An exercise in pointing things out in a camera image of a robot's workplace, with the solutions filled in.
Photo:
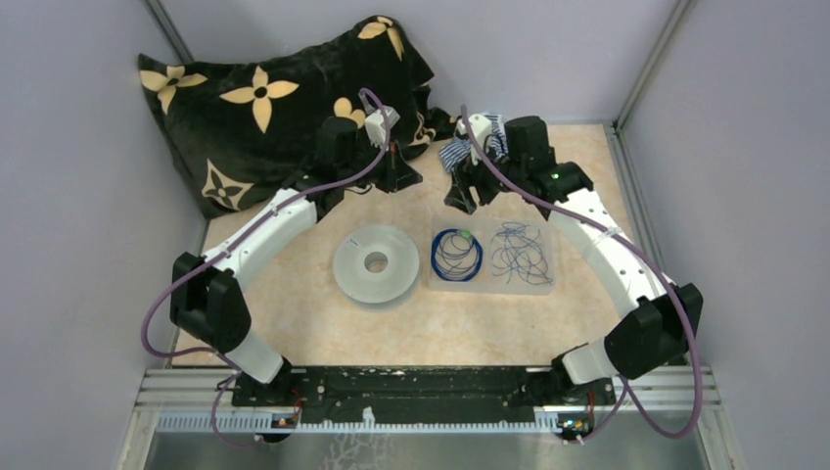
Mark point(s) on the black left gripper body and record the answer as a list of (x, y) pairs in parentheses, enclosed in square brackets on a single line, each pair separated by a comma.
[(386, 177)]

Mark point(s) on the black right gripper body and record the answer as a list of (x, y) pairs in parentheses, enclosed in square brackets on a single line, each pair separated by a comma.
[(484, 177)]

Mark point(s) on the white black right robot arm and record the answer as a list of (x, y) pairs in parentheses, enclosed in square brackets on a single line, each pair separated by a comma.
[(658, 318)]

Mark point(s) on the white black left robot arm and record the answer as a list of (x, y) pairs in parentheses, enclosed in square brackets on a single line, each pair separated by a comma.
[(207, 292)]

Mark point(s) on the blue white striped cloth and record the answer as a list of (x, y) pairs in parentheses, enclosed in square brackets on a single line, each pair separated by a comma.
[(460, 148)]

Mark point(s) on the clear plastic tray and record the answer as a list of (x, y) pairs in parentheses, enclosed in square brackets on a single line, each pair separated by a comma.
[(491, 256)]

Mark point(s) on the black blanket with beige flowers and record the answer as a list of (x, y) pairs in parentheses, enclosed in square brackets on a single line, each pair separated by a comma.
[(236, 132)]

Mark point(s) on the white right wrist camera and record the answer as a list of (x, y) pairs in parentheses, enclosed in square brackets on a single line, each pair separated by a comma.
[(487, 129)]

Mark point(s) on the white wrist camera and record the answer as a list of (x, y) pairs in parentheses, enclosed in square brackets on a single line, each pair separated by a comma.
[(379, 125), (487, 129)]

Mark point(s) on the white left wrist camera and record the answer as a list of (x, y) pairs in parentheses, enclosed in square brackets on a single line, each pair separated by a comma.
[(379, 125)]

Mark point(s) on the white perforated cable spool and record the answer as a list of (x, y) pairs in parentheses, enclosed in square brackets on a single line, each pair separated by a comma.
[(377, 267)]

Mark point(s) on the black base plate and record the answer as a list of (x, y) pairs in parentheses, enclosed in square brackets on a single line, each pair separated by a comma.
[(404, 394)]

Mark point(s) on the white slotted cable duct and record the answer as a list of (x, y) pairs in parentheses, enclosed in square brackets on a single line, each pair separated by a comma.
[(257, 420)]

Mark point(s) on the aluminium rail frame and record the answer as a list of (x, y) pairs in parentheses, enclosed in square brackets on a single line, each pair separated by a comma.
[(668, 419)]

